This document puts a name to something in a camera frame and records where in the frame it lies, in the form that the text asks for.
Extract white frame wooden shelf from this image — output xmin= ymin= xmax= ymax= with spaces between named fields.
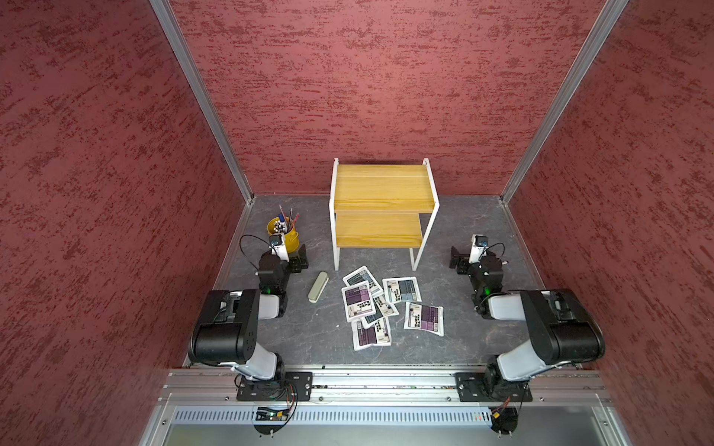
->
xmin=328 ymin=159 xmax=440 ymax=271

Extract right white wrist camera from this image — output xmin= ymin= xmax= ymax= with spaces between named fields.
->
xmin=469 ymin=234 xmax=489 ymax=264

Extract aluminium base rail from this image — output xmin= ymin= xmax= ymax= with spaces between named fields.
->
xmin=158 ymin=364 xmax=614 ymax=407

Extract purple coffee bag bottom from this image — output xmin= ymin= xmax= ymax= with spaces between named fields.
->
xmin=351 ymin=318 xmax=392 ymax=351

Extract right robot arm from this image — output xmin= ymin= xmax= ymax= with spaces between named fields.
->
xmin=449 ymin=246 xmax=605 ymax=388

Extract pens in bucket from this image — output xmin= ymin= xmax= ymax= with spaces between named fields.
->
xmin=268 ymin=206 xmax=299 ymax=235

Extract yellow pen bucket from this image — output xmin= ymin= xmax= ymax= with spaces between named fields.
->
xmin=284 ymin=230 xmax=300 ymax=254

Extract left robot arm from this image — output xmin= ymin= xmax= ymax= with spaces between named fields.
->
xmin=188 ymin=245 xmax=309 ymax=382

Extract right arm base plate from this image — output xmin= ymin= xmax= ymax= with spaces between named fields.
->
xmin=455 ymin=372 xmax=533 ymax=403

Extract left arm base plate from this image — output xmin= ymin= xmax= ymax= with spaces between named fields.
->
xmin=235 ymin=372 xmax=313 ymax=403

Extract beige eraser block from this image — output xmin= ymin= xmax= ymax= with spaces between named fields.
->
xmin=308 ymin=271 xmax=329 ymax=304

